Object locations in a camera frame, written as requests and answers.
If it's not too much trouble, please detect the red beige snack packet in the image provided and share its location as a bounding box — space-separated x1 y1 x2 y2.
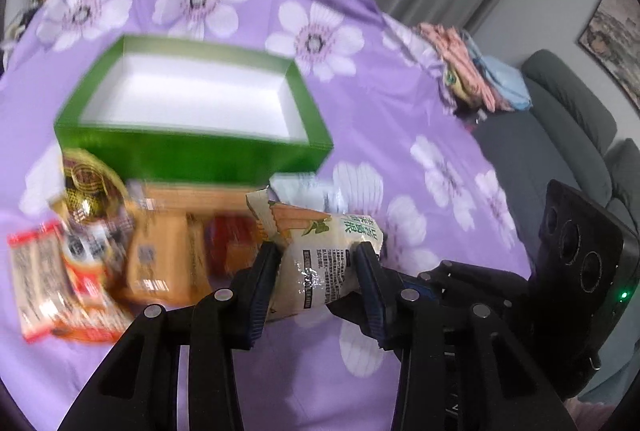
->
6 222 131 343

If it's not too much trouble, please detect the tan kraft snack bag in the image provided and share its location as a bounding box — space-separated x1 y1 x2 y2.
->
122 210 212 307

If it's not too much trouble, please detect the framed wall painting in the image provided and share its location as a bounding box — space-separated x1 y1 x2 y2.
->
578 0 640 108

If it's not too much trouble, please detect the gold brown candy bag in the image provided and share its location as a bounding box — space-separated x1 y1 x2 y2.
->
49 148 128 225

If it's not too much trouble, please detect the pile of folded clothes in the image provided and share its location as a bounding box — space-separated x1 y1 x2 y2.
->
416 22 533 113

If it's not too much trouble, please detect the yellow cracker pack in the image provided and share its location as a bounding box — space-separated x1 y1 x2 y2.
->
128 182 253 215

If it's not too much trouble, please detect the grey sofa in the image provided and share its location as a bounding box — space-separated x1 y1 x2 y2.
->
474 50 639 404

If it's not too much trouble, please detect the white carrot snack packet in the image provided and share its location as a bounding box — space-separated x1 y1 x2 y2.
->
246 189 384 321

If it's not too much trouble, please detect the orange red snack packet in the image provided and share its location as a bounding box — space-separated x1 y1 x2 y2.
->
205 214 262 278

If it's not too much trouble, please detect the green cardboard box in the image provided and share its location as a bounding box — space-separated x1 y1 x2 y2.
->
54 35 333 186

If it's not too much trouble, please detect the purple floral tablecloth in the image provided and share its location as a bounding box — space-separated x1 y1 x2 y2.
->
1 0 529 430

